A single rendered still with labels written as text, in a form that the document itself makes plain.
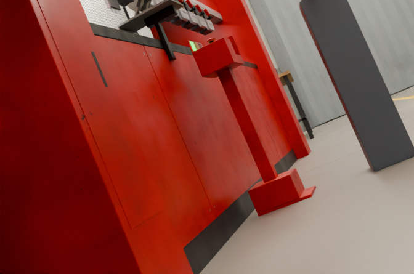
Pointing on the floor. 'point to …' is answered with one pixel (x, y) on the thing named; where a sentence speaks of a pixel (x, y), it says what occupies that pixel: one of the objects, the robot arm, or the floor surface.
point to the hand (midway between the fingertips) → (140, 17)
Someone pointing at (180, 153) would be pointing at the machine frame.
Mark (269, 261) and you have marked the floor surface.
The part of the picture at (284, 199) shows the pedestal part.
